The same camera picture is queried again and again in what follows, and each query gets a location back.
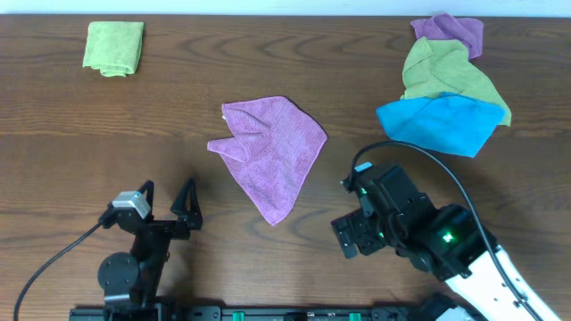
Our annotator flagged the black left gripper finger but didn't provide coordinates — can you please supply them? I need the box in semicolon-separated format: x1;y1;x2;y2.
137;180;154;211
170;178;203;230

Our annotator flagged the pink microfiber cloth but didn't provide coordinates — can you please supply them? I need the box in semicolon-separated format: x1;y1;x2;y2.
207;96;327;226

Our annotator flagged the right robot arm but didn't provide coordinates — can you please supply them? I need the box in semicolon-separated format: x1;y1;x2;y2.
331;202;559;320

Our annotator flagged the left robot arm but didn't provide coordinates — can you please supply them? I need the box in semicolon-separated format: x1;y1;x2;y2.
97;178;203;320

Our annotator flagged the blue microfiber cloth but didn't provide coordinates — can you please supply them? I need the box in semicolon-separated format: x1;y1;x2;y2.
377;93;505;158

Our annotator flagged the folded green microfiber cloth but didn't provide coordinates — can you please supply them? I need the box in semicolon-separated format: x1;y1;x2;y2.
83;21;145;77

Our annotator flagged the green crumpled microfiber cloth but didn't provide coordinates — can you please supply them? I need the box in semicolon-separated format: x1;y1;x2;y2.
401;37;511;126

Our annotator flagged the purple crumpled microfiber cloth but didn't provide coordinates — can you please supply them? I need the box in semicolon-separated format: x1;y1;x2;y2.
410;13;484;59

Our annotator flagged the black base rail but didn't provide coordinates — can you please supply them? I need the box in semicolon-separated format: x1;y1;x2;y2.
69;303;487;321

